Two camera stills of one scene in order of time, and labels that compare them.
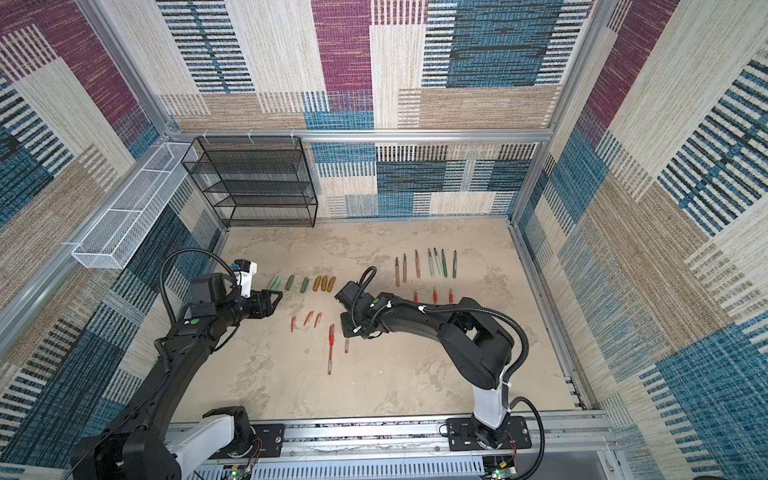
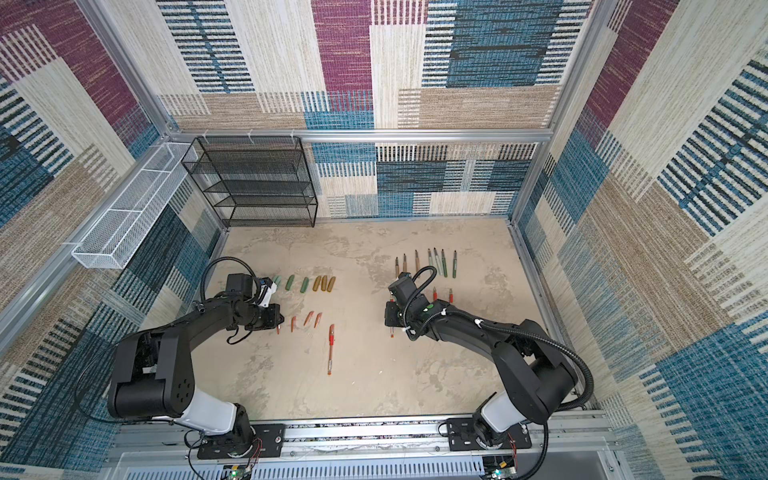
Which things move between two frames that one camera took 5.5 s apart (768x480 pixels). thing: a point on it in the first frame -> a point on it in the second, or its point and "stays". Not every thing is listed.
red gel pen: x=331 y=341 stays
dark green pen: x=444 y=263 stays
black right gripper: x=349 y=330 -> x=391 y=319
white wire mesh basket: x=112 y=240 stays
